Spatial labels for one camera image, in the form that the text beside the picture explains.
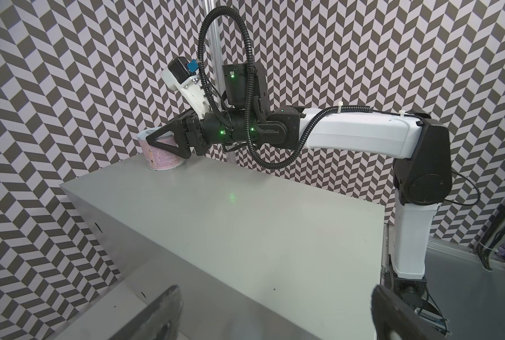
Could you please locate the white metal cabinet counter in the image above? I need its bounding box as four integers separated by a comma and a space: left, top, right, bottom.
62, 156, 384, 339

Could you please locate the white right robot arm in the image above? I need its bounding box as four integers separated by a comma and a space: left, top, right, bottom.
146, 59, 452, 305

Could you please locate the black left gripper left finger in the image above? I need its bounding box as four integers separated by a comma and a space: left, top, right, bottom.
110, 285, 183, 340

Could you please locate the pink labelled can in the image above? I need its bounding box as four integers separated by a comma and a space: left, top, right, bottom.
137, 127, 185, 171

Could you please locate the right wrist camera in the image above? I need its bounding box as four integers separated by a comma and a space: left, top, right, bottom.
160, 57, 211, 120

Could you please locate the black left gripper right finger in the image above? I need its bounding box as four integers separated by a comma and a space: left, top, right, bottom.
371, 285, 446, 339

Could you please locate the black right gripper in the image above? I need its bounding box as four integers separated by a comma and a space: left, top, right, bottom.
146, 111, 208, 160

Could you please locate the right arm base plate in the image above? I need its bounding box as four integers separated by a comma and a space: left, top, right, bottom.
388, 275, 451, 337

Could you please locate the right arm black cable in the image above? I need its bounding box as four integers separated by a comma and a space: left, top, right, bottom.
196, 5, 374, 171

